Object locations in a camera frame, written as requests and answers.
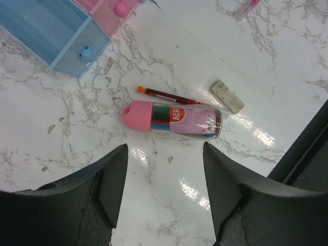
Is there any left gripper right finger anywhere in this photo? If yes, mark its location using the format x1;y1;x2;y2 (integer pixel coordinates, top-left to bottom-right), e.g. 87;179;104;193
203;143;327;245

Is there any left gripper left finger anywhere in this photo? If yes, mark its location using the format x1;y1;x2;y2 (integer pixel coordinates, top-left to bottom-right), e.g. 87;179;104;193
1;144;128;245

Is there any small clear ruler case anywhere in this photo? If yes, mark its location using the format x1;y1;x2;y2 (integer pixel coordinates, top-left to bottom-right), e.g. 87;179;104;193
210;80;244;114

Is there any pink glue stick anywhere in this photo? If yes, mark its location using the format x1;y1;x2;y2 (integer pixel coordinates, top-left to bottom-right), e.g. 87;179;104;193
121;100;223;139

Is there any light blue drawer box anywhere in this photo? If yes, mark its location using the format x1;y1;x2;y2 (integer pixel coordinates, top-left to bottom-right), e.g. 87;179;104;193
1;1;110;77

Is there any pink drawer box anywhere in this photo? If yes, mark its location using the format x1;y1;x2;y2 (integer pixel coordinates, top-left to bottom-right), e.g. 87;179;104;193
74;0;145;38

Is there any red pen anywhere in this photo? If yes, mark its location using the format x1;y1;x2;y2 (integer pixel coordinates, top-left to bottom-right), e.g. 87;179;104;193
234;0;261;22

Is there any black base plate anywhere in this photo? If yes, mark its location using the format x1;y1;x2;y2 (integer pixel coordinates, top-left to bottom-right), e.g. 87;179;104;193
268;102;327;192

